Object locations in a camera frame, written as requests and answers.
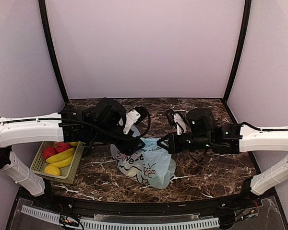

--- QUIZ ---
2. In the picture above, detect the black frame post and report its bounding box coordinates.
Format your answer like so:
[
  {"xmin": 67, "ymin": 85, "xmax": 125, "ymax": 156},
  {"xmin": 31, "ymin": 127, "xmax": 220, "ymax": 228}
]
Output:
[
  {"xmin": 222, "ymin": 0, "xmax": 252, "ymax": 104},
  {"xmin": 38, "ymin": 0, "xmax": 69, "ymax": 104}
]

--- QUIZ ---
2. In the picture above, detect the yellow lemon in basket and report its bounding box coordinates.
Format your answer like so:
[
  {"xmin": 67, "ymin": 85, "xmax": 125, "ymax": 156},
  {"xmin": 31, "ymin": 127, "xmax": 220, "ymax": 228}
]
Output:
[{"xmin": 44, "ymin": 165, "xmax": 61, "ymax": 176}]

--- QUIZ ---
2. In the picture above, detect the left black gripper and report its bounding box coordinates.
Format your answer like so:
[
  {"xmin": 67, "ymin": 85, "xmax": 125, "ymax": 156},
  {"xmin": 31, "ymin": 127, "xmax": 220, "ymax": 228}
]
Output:
[{"xmin": 91, "ymin": 126, "xmax": 146, "ymax": 156}]

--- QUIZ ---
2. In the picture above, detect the yellow banana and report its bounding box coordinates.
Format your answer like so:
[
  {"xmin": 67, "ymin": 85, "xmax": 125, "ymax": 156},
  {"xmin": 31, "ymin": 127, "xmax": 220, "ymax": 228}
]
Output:
[
  {"xmin": 49, "ymin": 155, "xmax": 74, "ymax": 168},
  {"xmin": 46, "ymin": 148, "xmax": 75, "ymax": 163}
]

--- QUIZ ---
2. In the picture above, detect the light blue plastic bag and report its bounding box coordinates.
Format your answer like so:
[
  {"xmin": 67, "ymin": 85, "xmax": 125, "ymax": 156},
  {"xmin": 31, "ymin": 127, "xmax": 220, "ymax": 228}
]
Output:
[{"xmin": 110, "ymin": 138, "xmax": 177, "ymax": 189}]

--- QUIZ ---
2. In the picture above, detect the yellow pear in basket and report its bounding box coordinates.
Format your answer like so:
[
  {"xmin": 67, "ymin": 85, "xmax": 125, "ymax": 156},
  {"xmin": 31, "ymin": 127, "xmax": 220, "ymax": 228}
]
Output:
[{"xmin": 68, "ymin": 141, "xmax": 79, "ymax": 148}]

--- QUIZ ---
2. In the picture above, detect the right black frame post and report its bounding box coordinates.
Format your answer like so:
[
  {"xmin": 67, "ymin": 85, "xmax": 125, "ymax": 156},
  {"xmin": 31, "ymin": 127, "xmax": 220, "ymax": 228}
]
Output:
[{"xmin": 222, "ymin": 0, "xmax": 252, "ymax": 104}]

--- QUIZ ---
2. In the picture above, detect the red apple left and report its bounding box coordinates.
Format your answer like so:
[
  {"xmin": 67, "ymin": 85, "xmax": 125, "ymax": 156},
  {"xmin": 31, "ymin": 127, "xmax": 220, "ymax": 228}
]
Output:
[{"xmin": 43, "ymin": 146, "xmax": 57, "ymax": 160}]

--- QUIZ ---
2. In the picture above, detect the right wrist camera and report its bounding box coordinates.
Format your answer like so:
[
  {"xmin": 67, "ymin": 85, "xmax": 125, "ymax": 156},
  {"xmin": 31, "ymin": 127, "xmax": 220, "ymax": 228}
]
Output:
[{"xmin": 165, "ymin": 109, "xmax": 187, "ymax": 135}]

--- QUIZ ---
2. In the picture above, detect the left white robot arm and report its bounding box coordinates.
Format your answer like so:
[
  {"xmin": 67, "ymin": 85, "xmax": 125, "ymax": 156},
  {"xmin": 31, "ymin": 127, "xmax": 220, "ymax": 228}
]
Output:
[{"xmin": 0, "ymin": 98, "xmax": 151, "ymax": 209}]

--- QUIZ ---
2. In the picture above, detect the upper yellow banana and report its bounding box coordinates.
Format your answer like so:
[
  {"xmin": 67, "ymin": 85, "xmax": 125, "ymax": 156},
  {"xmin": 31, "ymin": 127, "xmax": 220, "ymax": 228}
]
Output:
[{"xmin": 46, "ymin": 148, "xmax": 75, "ymax": 163}]

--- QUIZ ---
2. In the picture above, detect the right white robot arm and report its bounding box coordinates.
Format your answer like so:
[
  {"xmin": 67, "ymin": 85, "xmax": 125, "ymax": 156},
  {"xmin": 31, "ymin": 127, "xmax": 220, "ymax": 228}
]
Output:
[{"xmin": 157, "ymin": 108, "xmax": 288, "ymax": 208}]

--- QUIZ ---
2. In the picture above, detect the black front table rail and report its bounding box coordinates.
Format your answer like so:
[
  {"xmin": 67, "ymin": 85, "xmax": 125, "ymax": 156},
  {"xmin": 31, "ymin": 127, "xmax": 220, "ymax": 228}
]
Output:
[{"xmin": 31, "ymin": 186, "xmax": 262, "ymax": 220}]

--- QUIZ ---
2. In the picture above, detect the red apple right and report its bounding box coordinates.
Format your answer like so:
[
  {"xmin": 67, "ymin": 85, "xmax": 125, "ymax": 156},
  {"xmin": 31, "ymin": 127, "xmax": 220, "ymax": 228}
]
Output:
[{"xmin": 55, "ymin": 142, "xmax": 71, "ymax": 154}]

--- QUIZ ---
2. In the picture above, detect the white slotted cable duct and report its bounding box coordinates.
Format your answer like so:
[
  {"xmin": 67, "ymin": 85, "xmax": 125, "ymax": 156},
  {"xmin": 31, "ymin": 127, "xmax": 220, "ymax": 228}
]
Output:
[{"xmin": 21, "ymin": 205, "xmax": 220, "ymax": 230}]

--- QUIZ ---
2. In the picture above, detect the green fruit in bag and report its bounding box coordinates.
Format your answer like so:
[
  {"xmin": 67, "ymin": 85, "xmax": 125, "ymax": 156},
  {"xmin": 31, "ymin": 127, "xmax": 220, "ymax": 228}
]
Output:
[{"xmin": 126, "ymin": 168, "xmax": 142, "ymax": 178}]

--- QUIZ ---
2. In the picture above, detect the left black frame post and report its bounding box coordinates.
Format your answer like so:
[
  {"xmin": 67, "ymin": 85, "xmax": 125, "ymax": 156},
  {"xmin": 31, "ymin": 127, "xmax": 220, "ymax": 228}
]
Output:
[{"xmin": 38, "ymin": 0, "xmax": 69, "ymax": 104}]

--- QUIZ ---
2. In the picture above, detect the lower yellow banana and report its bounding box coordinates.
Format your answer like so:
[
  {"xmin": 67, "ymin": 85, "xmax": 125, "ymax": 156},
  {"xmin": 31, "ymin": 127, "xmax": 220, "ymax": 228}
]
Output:
[{"xmin": 49, "ymin": 155, "xmax": 74, "ymax": 168}]

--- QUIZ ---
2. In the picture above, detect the green perforated plastic basket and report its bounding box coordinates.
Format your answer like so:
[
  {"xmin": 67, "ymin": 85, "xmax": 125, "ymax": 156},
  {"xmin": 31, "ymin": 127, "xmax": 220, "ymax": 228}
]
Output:
[{"xmin": 30, "ymin": 142, "xmax": 84, "ymax": 184}]

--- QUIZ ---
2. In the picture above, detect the red apple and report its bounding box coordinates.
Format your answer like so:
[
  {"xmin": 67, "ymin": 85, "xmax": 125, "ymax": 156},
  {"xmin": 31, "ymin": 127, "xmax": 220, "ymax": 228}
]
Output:
[
  {"xmin": 43, "ymin": 146, "xmax": 57, "ymax": 160},
  {"xmin": 55, "ymin": 142, "xmax": 71, "ymax": 154}
]

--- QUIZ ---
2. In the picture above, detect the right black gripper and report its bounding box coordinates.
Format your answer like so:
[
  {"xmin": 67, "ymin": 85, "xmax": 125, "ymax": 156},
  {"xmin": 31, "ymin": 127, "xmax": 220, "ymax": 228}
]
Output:
[{"xmin": 157, "ymin": 130, "xmax": 212, "ymax": 153}]

